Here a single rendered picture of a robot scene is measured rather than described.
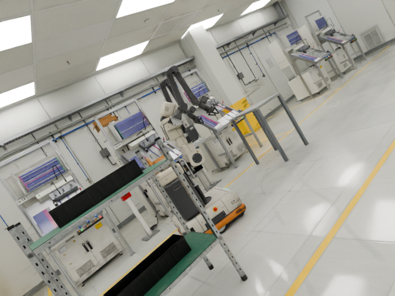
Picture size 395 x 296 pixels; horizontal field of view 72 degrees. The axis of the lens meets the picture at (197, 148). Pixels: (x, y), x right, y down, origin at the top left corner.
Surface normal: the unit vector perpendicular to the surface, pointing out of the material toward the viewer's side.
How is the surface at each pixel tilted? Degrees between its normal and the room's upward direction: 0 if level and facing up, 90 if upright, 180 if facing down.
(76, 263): 90
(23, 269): 90
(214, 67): 90
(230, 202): 90
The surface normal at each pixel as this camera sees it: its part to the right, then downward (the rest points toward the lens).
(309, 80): -0.70, 0.49
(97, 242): 0.48, -0.20
